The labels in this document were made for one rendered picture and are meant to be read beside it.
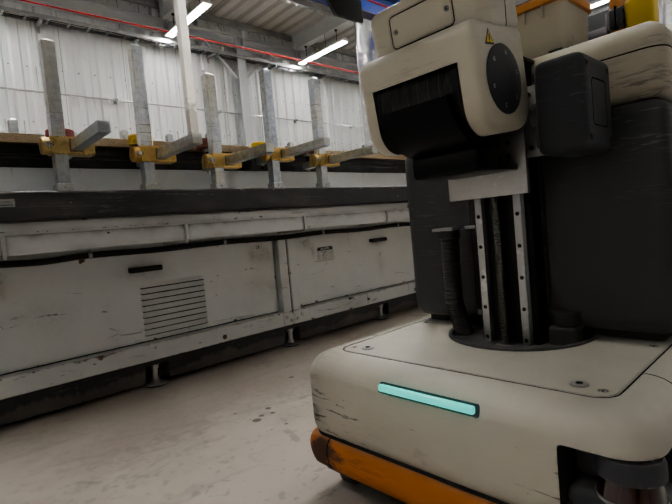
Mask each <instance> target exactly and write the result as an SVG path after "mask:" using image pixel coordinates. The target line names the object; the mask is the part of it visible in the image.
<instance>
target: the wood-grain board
mask: <svg viewBox="0 0 672 504"><path fill-rule="evenodd" d="M40 137H45V135H40V134H22V133H4V132H0V143H3V144H26V145H39V138H40ZM169 143H171V142H165V141H153V146H164V145H165V144H169ZM94 145H95V147H96V148H120V149H130V148H131V147H130V146H129V144H128V139H112V138H102V139H100V140H99V141H97V142H95V143H94ZM221 147H222V153H231V152H233V151H235V152H236V153H237V152H239V151H242V150H245V149H248V148H251V146H237V145H221ZM186 151H190V152H203V151H201V150H197V149H196V147H193V148H191V149H188V150H186ZM325 151H326V154H331V153H332V152H334V153H335V154H339V153H343V152H345V151H327V150H325ZM354 159H377V160H400V161H405V160H406V157H405V156H404V155H398V156H385V155H383V154H380V153H375V154H371V155H367V156H363V157H359V158H354Z"/></svg>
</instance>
